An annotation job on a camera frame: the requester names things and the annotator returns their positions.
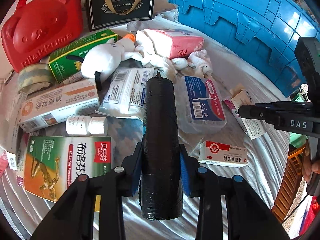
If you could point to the pink and white small box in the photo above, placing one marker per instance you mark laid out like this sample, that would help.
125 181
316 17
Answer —
231 110

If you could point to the white open medicine box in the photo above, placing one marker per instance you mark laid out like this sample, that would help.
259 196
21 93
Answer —
252 127

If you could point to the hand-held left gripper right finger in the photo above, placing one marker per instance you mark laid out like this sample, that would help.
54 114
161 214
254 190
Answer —
186 177

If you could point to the blue plastic crate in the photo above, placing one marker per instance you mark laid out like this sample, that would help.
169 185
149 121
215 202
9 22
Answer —
250 17

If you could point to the red bear-face plastic case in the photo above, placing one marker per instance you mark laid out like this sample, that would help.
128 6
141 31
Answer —
42 22

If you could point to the pink tissue pack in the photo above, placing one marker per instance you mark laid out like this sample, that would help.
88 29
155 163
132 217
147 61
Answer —
180 42

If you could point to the clear floss pick box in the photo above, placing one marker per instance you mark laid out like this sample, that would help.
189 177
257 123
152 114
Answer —
202 105

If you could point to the wooden chair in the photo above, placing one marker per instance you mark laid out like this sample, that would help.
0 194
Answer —
291 180

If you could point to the red and white ointment box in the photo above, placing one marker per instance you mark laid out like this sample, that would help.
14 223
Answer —
222 155

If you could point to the person's right hand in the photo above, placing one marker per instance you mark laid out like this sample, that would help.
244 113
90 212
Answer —
308 166

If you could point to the green and orange medicine box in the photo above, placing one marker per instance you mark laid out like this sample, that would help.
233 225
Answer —
57 165

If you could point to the black garbage bag roll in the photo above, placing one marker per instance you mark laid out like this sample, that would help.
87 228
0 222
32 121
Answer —
160 120

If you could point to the clear tape roll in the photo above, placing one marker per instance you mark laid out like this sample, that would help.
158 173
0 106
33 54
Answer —
35 80

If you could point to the white plush toy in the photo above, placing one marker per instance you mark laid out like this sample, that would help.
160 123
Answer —
102 57

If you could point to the white and orange medicine box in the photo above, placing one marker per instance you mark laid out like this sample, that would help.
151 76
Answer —
60 105

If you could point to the white barcode box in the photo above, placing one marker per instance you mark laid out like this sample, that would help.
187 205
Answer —
15 150

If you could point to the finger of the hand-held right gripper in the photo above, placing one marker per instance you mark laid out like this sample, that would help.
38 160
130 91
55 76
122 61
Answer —
257 112

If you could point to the white gauze packet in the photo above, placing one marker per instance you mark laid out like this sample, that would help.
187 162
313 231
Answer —
122 92

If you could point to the white crumpled cloth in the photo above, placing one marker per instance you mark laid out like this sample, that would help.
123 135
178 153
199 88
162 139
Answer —
162 65
201 61

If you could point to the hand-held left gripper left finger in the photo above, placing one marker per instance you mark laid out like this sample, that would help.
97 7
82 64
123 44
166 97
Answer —
136 172

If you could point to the black gift bag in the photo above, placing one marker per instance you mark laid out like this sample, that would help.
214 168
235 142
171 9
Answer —
120 12

